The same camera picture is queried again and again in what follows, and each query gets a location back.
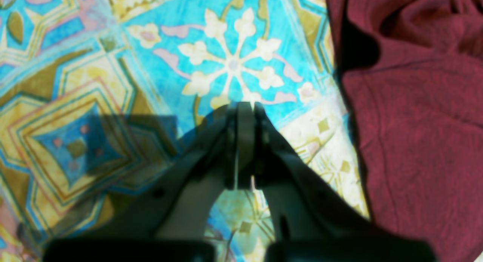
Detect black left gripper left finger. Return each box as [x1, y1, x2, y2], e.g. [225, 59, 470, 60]
[43, 105, 238, 262]

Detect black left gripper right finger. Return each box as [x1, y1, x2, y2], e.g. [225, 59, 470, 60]
[238, 102, 438, 262]

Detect maroon t-shirt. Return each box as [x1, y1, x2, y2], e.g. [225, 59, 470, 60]
[327, 0, 483, 262]

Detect patterned tablecloth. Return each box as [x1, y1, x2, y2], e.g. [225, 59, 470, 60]
[1, 0, 370, 262]

